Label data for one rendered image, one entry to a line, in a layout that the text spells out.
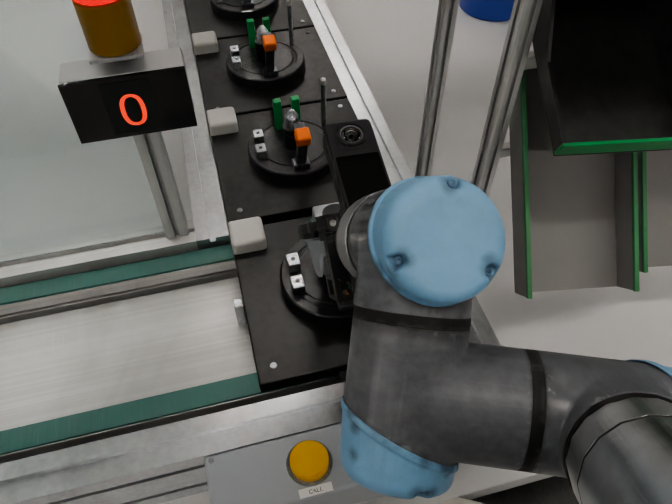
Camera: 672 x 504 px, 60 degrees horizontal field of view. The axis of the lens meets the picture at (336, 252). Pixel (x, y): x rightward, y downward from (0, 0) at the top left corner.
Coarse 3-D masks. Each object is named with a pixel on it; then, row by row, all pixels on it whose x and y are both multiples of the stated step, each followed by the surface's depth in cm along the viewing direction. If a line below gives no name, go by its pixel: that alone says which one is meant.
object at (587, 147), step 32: (544, 0) 57; (576, 0) 62; (608, 0) 62; (640, 0) 62; (544, 32) 57; (576, 32) 61; (608, 32) 61; (640, 32) 61; (544, 64) 58; (576, 64) 60; (608, 64) 60; (640, 64) 60; (544, 96) 58; (576, 96) 59; (608, 96) 59; (640, 96) 59; (576, 128) 58; (608, 128) 58; (640, 128) 58
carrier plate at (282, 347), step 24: (288, 240) 79; (240, 264) 76; (264, 264) 76; (240, 288) 74; (264, 288) 74; (264, 312) 71; (288, 312) 71; (264, 336) 69; (288, 336) 69; (312, 336) 69; (336, 336) 69; (264, 360) 67; (288, 360) 67; (312, 360) 67; (336, 360) 67; (264, 384) 65; (288, 384) 67
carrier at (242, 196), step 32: (224, 128) 93; (256, 128) 94; (288, 128) 86; (320, 128) 92; (224, 160) 89; (256, 160) 86; (288, 160) 86; (320, 160) 87; (224, 192) 85; (256, 192) 85; (288, 192) 85; (320, 192) 85
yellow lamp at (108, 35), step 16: (128, 0) 53; (80, 16) 53; (96, 16) 52; (112, 16) 52; (128, 16) 54; (96, 32) 53; (112, 32) 53; (128, 32) 54; (96, 48) 55; (112, 48) 54; (128, 48) 55
